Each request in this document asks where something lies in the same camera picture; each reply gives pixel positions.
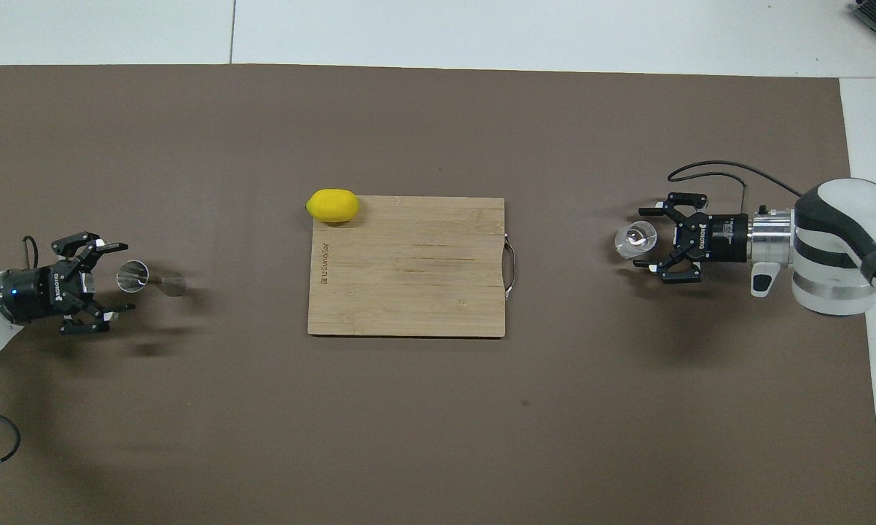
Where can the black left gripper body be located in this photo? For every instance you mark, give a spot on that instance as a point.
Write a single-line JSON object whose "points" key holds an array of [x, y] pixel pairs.
{"points": [[41, 295]]}

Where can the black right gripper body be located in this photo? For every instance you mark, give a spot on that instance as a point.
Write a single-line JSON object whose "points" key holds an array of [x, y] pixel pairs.
{"points": [[718, 237]]}

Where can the clear glass cup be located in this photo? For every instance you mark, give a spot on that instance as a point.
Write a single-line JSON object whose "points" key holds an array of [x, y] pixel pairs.
{"points": [[631, 244]]}

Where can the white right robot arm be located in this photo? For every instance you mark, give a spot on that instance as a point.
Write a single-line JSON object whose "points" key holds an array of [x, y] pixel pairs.
{"points": [[839, 248]]}

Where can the brown table mat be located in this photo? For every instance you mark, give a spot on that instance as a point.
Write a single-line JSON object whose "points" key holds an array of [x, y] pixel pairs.
{"points": [[190, 146]]}

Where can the yellow lemon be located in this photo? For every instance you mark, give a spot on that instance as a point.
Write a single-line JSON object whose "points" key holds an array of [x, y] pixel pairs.
{"points": [[332, 205]]}

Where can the wooden cutting board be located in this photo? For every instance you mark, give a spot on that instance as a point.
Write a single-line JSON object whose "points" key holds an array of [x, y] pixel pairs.
{"points": [[409, 270]]}

